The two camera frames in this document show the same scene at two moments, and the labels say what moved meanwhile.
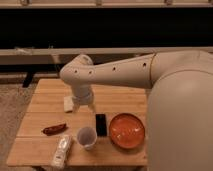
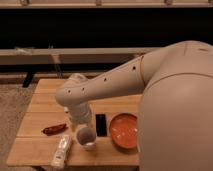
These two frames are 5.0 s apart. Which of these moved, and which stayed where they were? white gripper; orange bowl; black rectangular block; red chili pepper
Moved: white gripper
Stayed: black rectangular block; red chili pepper; orange bowl
